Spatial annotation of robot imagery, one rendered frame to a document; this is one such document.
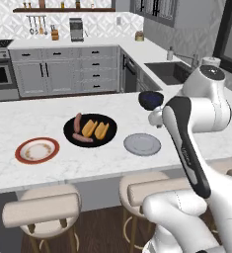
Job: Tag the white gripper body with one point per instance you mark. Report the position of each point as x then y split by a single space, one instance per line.
155 117

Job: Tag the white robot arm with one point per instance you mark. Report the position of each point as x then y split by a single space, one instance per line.
216 108

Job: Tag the grey plate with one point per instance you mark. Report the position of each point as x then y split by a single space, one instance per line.
142 144

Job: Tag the black bowl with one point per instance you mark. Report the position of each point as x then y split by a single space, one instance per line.
111 131

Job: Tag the yellow bun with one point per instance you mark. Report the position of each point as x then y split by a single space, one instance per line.
101 131
89 128

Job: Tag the brown sausage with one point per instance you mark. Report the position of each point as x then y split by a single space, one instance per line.
77 122
82 138

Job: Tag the red-rimmed white plate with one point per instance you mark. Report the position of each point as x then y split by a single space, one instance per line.
37 150

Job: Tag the dark sink basin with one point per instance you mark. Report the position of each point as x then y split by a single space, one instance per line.
167 71

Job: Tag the black dishwasher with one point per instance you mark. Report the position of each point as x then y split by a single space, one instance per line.
130 74

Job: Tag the white soap dispenser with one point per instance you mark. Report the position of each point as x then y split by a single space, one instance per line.
170 54

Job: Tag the silver tap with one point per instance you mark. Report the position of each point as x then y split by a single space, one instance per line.
188 58

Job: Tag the beige bar stool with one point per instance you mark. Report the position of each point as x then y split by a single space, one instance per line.
41 210
137 191

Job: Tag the white paper towel roll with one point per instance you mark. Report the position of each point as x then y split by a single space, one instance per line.
210 60

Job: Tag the tan lidded jar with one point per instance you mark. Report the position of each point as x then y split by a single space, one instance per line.
139 36

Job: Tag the grey cupboard run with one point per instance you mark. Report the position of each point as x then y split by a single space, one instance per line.
64 70

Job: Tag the wooden knife block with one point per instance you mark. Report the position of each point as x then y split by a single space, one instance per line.
54 34

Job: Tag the small bottle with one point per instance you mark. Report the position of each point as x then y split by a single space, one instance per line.
62 4
77 4

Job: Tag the dark wooden shelf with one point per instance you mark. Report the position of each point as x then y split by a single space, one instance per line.
64 10

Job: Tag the hanging kitchen tool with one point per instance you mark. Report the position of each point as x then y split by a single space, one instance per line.
35 25
31 26
45 27

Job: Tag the hanging wooden spatula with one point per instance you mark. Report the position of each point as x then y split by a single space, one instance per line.
40 28

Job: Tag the brown jar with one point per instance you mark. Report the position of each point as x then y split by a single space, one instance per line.
41 3

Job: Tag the steel range oven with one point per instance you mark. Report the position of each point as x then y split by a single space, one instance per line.
0 70

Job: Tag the white wall socket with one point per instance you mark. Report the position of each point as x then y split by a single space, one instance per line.
118 20

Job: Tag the grey glass-door wall cupboard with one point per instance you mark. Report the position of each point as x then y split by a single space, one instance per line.
183 11

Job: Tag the utensil rail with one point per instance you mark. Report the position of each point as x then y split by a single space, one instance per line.
36 15

